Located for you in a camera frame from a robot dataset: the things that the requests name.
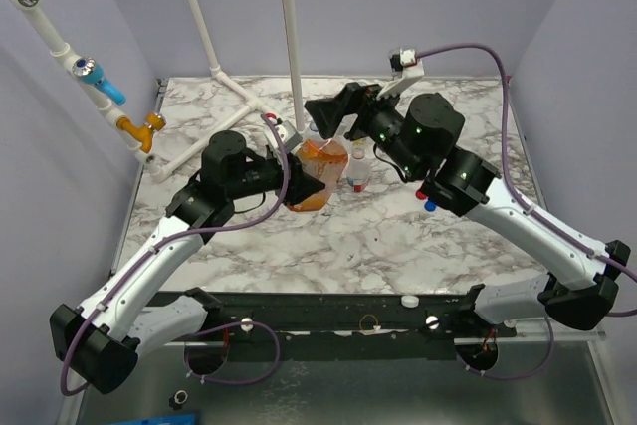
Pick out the clear bottle blue label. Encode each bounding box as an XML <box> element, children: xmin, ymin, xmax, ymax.
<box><xmin>307</xmin><ymin>121</ymin><xmax>322</xmax><ymax>141</ymax></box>

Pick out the crushed bottle orange label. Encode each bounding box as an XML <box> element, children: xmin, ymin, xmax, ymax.
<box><xmin>288</xmin><ymin>139</ymin><xmax>348</xmax><ymax>213</ymax></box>

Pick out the small bottle red label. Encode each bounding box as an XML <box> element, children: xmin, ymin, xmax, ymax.
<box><xmin>346</xmin><ymin>145</ymin><xmax>371</xmax><ymax>193</ymax></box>

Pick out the blue bottle cap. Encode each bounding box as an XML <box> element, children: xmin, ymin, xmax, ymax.
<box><xmin>424</xmin><ymin>201</ymin><xmax>437</xmax><ymax>212</ymax></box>

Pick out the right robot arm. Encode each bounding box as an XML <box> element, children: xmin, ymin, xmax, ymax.
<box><xmin>305</xmin><ymin>83</ymin><xmax>630</xmax><ymax>337</ymax></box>

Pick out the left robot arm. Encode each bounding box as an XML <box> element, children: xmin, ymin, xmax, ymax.
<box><xmin>50</xmin><ymin>121</ymin><xmax>325</xmax><ymax>396</ymax></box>

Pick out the yellow plastic faucet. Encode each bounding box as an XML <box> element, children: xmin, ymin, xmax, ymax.
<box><xmin>115</xmin><ymin>112</ymin><xmax>166</xmax><ymax>153</ymax></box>

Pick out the white cap on table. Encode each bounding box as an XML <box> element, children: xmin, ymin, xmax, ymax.
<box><xmin>400</xmin><ymin>295</ymin><xmax>419</xmax><ymax>309</ymax></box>

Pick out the blue object at edge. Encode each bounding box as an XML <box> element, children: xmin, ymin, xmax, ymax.
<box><xmin>109</xmin><ymin>413</ymin><xmax>199</xmax><ymax>425</ymax></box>

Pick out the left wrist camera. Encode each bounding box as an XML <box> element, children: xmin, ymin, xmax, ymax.
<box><xmin>264</xmin><ymin>113</ymin><xmax>304</xmax><ymax>154</ymax></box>

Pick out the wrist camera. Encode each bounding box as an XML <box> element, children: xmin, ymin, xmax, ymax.
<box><xmin>264</xmin><ymin>113</ymin><xmax>304</xmax><ymax>154</ymax></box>
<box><xmin>376</xmin><ymin>47</ymin><xmax>424</xmax><ymax>99</ymax></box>

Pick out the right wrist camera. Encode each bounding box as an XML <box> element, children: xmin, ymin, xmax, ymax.
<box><xmin>376</xmin><ymin>47</ymin><xmax>424</xmax><ymax>99</ymax></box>

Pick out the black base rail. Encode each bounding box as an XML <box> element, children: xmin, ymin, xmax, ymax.
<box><xmin>148</xmin><ymin>285</ymin><xmax>519</xmax><ymax>364</ymax></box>

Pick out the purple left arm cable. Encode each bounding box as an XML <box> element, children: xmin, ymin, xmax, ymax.
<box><xmin>59</xmin><ymin>115</ymin><xmax>293</xmax><ymax>396</ymax></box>

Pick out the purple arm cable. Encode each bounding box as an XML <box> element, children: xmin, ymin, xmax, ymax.
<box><xmin>417</xmin><ymin>42</ymin><xmax>637</xmax><ymax>380</ymax></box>
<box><xmin>59</xmin><ymin>115</ymin><xmax>293</xmax><ymax>396</ymax></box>

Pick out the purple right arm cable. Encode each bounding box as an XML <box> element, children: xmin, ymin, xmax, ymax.
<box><xmin>417</xmin><ymin>42</ymin><xmax>637</xmax><ymax>380</ymax></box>

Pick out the white PVC pipe frame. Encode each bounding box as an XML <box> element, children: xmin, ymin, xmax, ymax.
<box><xmin>9</xmin><ymin>0</ymin><xmax>306</xmax><ymax>182</ymax></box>

